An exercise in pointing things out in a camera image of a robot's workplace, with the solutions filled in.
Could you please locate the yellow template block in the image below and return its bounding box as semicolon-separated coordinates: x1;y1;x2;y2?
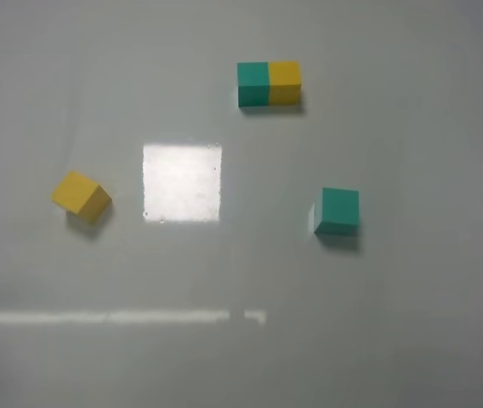
268;60;302;105

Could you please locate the green template block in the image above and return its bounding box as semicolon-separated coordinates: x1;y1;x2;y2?
236;62;270;108

